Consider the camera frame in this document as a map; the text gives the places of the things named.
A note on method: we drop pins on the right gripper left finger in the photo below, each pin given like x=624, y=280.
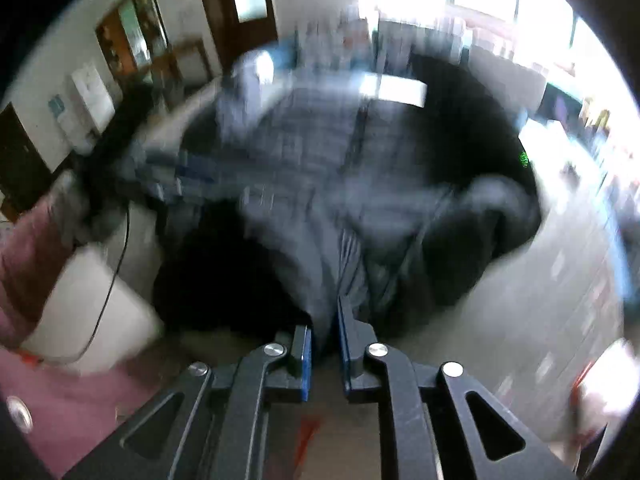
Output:
x=289, y=375

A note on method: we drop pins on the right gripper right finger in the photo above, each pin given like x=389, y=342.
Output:
x=359, y=384

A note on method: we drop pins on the black puffer jacket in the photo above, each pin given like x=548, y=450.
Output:
x=271, y=218

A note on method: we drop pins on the pink sleeve left forearm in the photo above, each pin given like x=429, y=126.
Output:
x=33, y=256

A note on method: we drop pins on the brown wooden door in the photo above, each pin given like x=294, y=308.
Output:
x=238, y=26

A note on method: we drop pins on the wooden display cabinet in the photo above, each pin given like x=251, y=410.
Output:
x=135, y=45

